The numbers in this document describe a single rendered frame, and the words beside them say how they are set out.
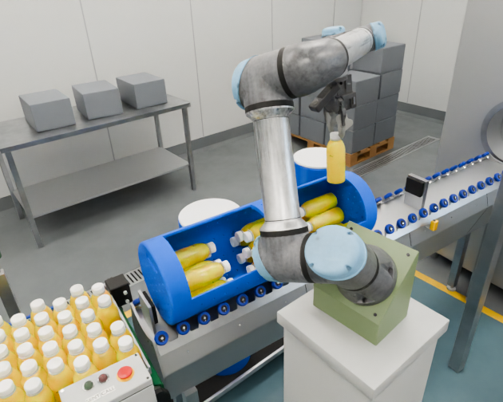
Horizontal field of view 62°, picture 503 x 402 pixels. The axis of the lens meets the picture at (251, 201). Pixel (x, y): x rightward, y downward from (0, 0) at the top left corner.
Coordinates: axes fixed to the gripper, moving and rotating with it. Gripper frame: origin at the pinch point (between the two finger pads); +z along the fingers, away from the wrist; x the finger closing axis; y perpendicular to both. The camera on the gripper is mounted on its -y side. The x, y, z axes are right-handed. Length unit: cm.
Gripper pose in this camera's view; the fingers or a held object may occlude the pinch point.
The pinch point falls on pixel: (335, 135)
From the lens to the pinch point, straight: 152.7
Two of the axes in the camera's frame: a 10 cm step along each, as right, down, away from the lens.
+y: 8.4, -3.5, 4.1
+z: 1.6, 8.8, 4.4
